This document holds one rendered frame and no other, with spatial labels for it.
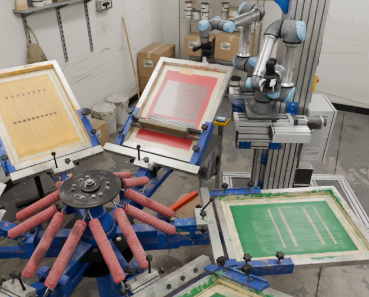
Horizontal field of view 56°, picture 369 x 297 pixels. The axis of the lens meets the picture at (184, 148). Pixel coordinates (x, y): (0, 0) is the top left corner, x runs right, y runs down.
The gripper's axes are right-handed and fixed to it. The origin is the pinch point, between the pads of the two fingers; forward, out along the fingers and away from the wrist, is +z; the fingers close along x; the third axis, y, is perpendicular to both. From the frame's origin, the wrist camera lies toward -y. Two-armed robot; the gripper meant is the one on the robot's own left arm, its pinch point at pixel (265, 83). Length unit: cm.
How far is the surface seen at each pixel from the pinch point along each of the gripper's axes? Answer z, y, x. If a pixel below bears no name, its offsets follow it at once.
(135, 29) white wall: -288, 9, 268
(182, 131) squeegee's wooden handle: 1, 32, 53
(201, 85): -41, 15, 56
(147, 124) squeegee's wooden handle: 0, 30, 79
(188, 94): -33, 19, 63
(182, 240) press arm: 53, 73, 34
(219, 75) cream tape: -50, 10, 45
